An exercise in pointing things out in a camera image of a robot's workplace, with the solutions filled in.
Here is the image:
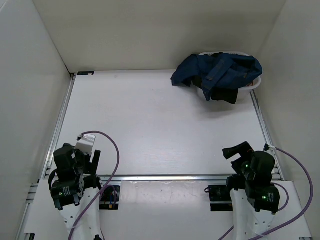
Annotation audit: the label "white plastic laundry basket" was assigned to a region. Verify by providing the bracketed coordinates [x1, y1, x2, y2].
[196, 51, 262, 103]

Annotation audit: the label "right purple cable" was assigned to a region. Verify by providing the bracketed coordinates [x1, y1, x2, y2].
[218, 146, 314, 240]

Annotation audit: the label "dark blue denim trousers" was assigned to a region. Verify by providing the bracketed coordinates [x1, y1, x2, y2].
[171, 52, 263, 105]

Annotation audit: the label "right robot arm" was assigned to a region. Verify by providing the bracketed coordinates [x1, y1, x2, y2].
[222, 141, 280, 240]

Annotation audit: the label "black garment in basket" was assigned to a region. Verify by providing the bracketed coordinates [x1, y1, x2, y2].
[191, 52, 238, 105]

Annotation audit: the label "pink garment in basket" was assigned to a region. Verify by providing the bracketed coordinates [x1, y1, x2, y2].
[247, 81, 255, 87]

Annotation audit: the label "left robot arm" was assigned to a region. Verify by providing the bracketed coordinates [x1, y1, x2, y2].
[48, 142, 105, 240]

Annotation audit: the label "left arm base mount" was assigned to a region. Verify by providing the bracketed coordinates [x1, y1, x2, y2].
[99, 185, 121, 210]

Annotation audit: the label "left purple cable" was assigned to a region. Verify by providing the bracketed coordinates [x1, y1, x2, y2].
[66, 130, 120, 240]

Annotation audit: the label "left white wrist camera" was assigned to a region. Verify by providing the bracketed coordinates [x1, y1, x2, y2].
[74, 134, 96, 155]

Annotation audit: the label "dark corner label sticker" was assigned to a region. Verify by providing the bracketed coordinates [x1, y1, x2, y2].
[77, 71, 95, 76]

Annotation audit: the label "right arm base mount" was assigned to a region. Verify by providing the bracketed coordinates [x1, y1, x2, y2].
[204, 185, 233, 212]

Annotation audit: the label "left aluminium rail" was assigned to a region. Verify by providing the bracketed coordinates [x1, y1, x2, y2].
[37, 73, 77, 183]

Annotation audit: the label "purple cable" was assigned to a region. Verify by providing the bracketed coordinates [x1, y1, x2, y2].
[218, 146, 314, 240]
[66, 130, 120, 240]

